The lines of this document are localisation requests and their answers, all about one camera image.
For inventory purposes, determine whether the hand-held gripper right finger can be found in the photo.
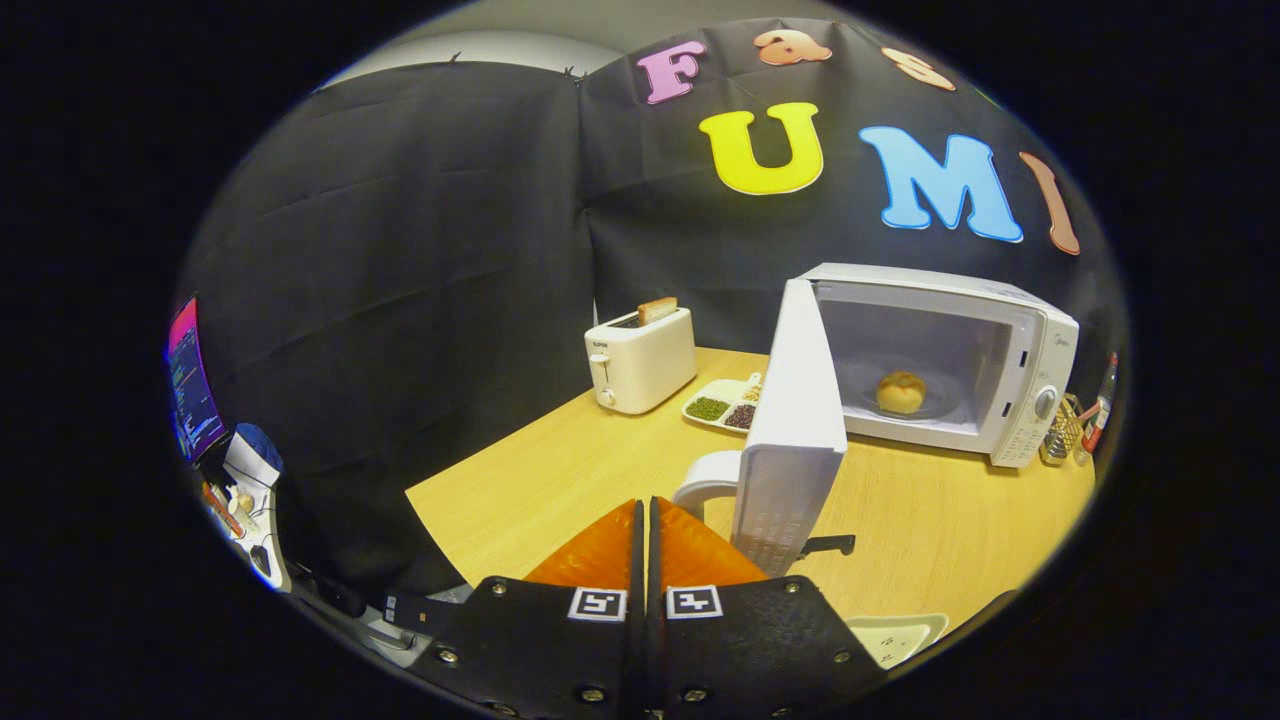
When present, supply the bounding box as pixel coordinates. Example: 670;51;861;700
648;496;889;720

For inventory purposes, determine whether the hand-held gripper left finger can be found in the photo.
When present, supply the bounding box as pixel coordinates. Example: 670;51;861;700
410;497;646;720

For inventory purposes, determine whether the white microwave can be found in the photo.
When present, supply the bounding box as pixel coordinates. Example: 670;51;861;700
672;262;1081;579

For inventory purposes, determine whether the golden bread bun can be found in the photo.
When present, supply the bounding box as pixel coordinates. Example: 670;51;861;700
876;370;928;416

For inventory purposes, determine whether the cream serving tray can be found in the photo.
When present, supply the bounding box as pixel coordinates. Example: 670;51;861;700
845;613;949;669

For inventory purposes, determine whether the white divided bean dish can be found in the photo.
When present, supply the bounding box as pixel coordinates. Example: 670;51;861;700
682;372;766;433

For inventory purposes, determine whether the white toaster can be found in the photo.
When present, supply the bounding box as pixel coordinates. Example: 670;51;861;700
584;300;698;416

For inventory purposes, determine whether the white and blue desk item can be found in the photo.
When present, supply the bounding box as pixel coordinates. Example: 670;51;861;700
222;422;284;489

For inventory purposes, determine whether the black backdrop cloth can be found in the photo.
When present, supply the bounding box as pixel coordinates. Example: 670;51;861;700
178;15;1126;601

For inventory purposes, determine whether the clear plastic water bottle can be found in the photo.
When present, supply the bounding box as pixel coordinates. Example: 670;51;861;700
1078;352;1119;466

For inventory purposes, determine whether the computer monitor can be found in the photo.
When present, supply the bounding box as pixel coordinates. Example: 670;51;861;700
166;295;229;463

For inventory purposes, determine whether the metal wire basket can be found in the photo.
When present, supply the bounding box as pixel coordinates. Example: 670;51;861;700
1040;393;1086;466

